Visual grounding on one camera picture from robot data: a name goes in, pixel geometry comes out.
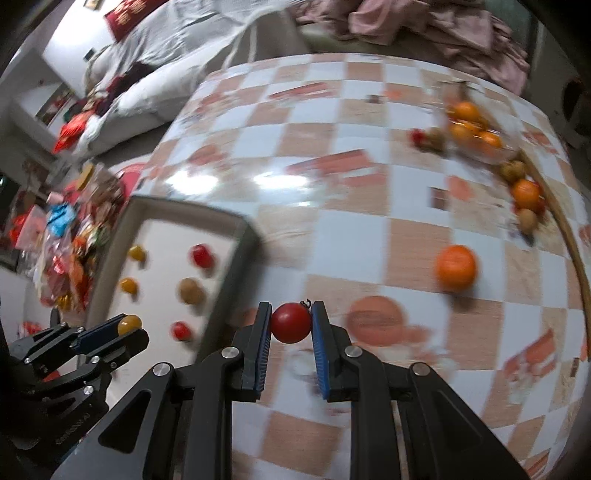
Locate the red orange plastic bag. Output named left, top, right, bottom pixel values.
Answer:
left=53, top=113, right=93, bottom=155

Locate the tangerine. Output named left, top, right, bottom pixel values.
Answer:
left=452, top=100, right=481, bottom=123
left=449, top=121, right=476, bottom=144
left=475, top=130, right=504, bottom=151

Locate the clear glass bowl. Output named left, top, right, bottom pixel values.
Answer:
left=438, top=83, right=520, bottom=164

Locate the dark clothes pile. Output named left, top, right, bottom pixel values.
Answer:
left=92, top=60, right=153, bottom=116

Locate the white quilt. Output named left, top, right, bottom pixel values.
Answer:
left=85, top=58, right=208, bottom=155

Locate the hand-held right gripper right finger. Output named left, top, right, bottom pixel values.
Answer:
left=311, top=301, right=529, bottom=480

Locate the grey striped covered sofa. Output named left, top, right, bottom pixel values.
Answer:
left=83, top=0, right=305, bottom=121

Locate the orange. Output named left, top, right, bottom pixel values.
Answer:
left=435, top=244, right=478, bottom=292
left=512, top=179, right=542, bottom=210

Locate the pile of colourful snack packets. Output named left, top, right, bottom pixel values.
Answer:
left=9, top=157, right=134, bottom=315

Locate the pink blanket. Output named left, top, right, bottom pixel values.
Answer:
left=295, top=0, right=532, bottom=93

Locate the green-edged white box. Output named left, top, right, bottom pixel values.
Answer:
left=85, top=195, right=262, bottom=370

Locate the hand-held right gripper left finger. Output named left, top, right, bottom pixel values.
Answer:
left=51, top=302, right=273, bottom=480

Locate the red cushion gold lettering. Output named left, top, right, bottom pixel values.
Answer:
left=104, top=0, right=169, bottom=42

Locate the checkered plastic tablecloth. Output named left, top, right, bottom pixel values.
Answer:
left=139, top=53, right=591, bottom=480

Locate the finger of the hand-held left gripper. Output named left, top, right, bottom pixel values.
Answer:
left=32, top=329, right=151, bottom=402
left=9, top=315, right=124, bottom=370

